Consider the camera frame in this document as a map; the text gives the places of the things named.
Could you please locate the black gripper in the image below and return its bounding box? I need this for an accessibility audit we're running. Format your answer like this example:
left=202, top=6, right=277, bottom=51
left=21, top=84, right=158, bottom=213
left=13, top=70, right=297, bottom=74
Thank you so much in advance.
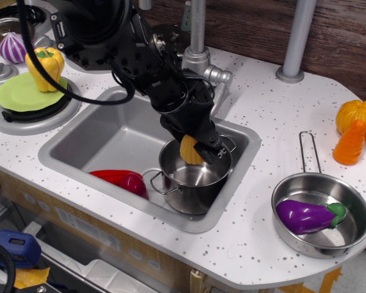
left=149, top=68, right=227, bottom=165

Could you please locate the yellow toy corn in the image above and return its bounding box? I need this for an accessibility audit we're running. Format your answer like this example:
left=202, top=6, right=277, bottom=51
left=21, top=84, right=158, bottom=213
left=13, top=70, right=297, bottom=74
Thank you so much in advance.
left=179, top=135, right=204, bottom=165

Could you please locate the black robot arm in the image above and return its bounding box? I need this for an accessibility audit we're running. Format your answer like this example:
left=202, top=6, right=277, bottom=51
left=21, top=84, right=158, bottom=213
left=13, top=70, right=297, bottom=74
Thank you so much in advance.
left=52, top=1, right=226, bottom=164

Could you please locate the steel pot in sink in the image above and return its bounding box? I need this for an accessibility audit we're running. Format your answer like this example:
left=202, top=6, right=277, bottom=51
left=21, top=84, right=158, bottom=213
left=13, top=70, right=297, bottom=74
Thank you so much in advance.
left=150, top=135, right=237, bottom=215

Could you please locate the grey toy sink basin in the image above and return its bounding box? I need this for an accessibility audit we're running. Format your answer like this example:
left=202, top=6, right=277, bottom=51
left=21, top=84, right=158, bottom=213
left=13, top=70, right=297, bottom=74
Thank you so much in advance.
left=38, top=95, right=261, bottom=233

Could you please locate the lidded steel pot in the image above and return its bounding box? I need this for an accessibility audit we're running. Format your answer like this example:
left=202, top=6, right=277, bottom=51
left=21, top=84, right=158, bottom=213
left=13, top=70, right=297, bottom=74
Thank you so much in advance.
left=151, top=23, right=192, bottom=59

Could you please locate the steel pot lid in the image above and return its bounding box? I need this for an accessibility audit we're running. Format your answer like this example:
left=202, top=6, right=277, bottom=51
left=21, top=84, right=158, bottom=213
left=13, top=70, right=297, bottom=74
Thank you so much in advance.
left=0, top=16, right=36, bottom=56

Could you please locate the red toy pepper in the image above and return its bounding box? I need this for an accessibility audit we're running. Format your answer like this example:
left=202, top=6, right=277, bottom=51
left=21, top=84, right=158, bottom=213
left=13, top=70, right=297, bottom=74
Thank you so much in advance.
left=90, top=170, right=149, bottom=200

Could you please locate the silver toy faucet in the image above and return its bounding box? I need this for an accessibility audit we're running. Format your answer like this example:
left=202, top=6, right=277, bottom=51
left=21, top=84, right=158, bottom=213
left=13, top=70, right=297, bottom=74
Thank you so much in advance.
left=182, top=1, right=233, bottom=116

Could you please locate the grey support pole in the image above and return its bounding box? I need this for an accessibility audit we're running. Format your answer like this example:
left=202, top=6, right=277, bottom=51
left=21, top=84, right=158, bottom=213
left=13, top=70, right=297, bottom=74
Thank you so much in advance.
left=276, top=0, right=317, bottom=84

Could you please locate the purple toy eggplant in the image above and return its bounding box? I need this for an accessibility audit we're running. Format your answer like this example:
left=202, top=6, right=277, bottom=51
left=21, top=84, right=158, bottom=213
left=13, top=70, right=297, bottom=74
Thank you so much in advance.
left=276, top=200, right=347, bottom=235

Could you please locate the grey stove burner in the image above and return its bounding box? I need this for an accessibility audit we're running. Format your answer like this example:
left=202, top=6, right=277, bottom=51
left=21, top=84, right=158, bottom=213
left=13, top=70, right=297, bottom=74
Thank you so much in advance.
left=0, top=82, right=83, bottom=136

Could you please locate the steel frying pan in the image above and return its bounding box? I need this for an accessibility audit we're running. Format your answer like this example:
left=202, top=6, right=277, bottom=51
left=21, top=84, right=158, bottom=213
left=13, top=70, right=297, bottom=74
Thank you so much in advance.
left=271, top=131, right=366, bottom=259

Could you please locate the orange toy carrot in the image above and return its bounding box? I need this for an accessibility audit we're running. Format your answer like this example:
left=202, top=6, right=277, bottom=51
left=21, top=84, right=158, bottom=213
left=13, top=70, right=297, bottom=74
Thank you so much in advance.
left=332, top=120, right=365, bottom=165

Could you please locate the orange toy pumpkin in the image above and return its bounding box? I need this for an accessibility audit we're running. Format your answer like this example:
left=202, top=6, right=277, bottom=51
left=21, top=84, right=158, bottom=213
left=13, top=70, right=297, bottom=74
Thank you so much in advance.
left=335, top=100, right=366, bottom=141

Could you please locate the yellow toy bell pepper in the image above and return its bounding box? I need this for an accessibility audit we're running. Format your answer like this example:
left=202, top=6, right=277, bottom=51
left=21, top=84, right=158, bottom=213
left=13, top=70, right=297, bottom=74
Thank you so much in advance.
left=25, top=47, right=65, bottom=92

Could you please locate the grey rear stove knob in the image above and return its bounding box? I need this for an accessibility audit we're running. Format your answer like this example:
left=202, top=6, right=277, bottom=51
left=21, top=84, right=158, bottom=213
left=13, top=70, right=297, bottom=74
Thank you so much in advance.
left=34, top=35, right=57, bottom=49

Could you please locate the grey stove knob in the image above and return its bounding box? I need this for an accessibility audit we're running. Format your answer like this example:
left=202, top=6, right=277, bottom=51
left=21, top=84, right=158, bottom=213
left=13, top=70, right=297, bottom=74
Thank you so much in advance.
left=34, top=35, right=57, bottom=49
left=0, top=63, right=19, bottom=85

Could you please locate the green toy plate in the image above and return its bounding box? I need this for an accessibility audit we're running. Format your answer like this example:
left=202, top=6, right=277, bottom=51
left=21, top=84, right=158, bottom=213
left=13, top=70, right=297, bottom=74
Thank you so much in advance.
left=0, top=73, right=64, bottom=112

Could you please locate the blue clamp tool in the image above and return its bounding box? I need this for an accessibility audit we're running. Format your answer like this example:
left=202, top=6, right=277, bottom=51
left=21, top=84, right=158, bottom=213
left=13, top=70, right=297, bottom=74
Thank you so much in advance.
left=0, top=230, right=41, bottom=269

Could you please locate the purple striped toy onion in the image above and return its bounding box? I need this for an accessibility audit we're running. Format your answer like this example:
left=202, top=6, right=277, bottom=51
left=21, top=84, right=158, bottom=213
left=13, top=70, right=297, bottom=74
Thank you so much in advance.
left=0, top=32, right=27, bottom=64

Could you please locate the black braided cable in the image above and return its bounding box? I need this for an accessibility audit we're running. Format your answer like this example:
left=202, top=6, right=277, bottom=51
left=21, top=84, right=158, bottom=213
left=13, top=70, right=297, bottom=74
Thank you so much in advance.
left=16, top=0, right=135, bottom=106

